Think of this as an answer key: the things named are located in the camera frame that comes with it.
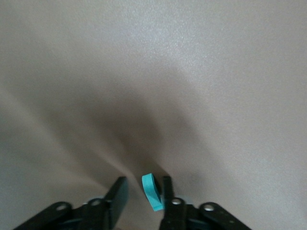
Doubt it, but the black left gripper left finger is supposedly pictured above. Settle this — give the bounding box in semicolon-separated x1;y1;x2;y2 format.
14;176;130;230

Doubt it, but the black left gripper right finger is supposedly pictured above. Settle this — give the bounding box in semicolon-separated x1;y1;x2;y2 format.
159;176;252;230

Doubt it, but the teal foam letter l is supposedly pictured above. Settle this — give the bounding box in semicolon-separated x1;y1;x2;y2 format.
142;173;163;212

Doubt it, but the brown table cover sheet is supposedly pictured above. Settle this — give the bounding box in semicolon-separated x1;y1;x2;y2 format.
0;0;307;230

